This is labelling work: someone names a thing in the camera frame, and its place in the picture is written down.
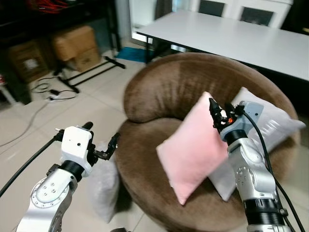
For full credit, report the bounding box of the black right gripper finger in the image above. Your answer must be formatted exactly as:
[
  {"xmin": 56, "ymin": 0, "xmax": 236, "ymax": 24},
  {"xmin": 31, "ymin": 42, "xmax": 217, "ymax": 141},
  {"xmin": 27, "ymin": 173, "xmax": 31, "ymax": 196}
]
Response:
[{"xmin": 208, "ymin": 98, "xmax": 224, "ymax": 123}]

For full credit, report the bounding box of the plain grey pillow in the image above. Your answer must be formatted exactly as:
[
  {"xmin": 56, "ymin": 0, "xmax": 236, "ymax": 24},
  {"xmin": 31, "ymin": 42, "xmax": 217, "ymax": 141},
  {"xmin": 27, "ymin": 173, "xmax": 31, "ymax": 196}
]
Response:
[{"xmin": 86, "ymin": 153, "xmax": 121, "ymax": 224}]

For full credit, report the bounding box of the pink square pillow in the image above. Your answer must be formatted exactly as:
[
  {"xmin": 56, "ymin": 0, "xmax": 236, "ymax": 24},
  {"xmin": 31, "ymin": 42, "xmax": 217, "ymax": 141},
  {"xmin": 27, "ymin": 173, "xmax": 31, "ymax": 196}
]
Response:
[{"xmin": 156, "ymin": 91, "xmax": 230, "ymax": 206}]

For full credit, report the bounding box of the round brown velvet sofa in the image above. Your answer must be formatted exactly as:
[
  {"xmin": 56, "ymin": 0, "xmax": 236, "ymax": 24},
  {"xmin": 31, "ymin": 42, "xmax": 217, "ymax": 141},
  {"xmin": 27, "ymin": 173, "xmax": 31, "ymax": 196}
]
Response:
[{"xmin": 114, "ymin": 52, "xmax": 302, "ymax": 232}]

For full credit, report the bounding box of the light grey striped pillow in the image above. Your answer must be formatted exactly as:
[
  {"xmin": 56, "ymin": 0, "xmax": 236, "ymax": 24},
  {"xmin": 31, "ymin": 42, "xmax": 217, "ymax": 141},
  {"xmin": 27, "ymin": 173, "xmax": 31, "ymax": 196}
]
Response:
[{"xmin": 209, "ymin": 87, "xmax": 307, "ymax": 202}]

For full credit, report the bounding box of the blue floor mat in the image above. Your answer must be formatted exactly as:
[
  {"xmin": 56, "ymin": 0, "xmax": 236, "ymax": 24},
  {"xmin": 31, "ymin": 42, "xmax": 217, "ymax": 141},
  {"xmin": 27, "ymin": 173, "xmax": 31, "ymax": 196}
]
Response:
[{"xmin": 115, "ymin": 46, "xmax": 148, "ymax": 64}]

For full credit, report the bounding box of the white power strip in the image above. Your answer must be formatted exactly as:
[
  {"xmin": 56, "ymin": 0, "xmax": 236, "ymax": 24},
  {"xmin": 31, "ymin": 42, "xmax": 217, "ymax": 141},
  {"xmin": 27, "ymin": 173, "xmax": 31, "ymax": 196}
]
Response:
[{"xmin": 46, "ymin": 90, "xmax": 64, "ymax": 102}]

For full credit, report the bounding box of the black metal rack stand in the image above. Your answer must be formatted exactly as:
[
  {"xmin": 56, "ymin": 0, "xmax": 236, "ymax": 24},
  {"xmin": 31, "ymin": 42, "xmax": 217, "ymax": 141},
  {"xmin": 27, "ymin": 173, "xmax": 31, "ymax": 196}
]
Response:
[{"xmin": 52, "ymin": 0, "xmax": 127, "ymax": 94}]

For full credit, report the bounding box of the long white table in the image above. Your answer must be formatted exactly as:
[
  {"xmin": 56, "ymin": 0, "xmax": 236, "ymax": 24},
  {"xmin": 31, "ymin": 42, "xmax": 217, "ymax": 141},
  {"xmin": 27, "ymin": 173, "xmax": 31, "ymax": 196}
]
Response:
[{"xmin": 135, "ymin": 10, "xmax": 309, "ymax": 82}]

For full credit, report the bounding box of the light brown cardboard box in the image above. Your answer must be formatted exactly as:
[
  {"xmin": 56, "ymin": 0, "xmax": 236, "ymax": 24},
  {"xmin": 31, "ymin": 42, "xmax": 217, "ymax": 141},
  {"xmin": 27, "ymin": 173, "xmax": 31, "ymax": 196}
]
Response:
[{"xmin": 52, "ymin": 25, "xmax": 103, "ymax": 73}]

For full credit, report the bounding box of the dark brown cardboard box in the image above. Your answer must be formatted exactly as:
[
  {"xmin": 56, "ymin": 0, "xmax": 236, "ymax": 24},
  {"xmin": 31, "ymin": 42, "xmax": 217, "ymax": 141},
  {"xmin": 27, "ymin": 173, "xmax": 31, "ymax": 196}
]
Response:
[{"xmin": 7, "ymin": 41, "xmax": 50, "ymax": 84}]

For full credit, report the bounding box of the white cabinet with dark panels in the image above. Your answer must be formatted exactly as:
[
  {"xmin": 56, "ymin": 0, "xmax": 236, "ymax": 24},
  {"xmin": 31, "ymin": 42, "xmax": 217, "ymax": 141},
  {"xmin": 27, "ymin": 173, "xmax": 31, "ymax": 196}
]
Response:
[{"xmin": 189, "ymin": 0, "xmax": 294, "ymax": 29}]

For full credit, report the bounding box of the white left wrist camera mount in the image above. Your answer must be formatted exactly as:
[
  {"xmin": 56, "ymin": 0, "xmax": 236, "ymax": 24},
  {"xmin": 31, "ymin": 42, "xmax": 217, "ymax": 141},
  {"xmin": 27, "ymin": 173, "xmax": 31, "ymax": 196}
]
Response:
[{"xmin": 60, "ymin": 126, "xmax": 95, "ymax": 177}]

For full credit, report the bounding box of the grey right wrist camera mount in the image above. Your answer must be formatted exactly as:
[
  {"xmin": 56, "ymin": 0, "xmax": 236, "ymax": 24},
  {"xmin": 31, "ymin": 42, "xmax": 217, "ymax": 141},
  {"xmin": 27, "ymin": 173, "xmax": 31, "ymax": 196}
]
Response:
[{"xmin": 231, "ymin": 101, "xmax": 264, "ymax": 142}]

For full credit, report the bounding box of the black floor cable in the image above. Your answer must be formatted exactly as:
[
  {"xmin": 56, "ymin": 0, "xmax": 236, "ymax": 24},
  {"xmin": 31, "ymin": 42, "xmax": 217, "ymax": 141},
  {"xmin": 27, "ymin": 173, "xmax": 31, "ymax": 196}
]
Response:
[{"xmin": 0, "ymin": 74, "xmax": 79, "ymax": 148}]

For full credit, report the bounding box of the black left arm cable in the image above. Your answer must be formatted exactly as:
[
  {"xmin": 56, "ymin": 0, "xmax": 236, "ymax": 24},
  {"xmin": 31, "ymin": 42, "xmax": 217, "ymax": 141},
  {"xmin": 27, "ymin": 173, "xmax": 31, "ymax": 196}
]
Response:
[{"xmin": 0, "ymin": 134, "xmax": 64, "ymax": 200}]

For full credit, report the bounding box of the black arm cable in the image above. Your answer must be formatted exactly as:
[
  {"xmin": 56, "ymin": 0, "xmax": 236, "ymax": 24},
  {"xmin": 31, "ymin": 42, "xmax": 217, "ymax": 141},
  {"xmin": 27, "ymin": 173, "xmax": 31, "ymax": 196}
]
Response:
[
  {"xmin": 0, "ymin": 134, "xmax": 64, "ymax": 200},
  {"xmin": 236, "ymin": 108, "xmax": 307, "ymax": 232}
]

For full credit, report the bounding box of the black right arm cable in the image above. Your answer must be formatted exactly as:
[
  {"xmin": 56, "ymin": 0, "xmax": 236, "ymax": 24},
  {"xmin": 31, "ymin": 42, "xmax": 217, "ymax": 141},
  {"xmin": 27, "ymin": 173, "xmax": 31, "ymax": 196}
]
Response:
[{"xmin": 236, "ymin": 108, "xmax": 307, "ymax": 232}]

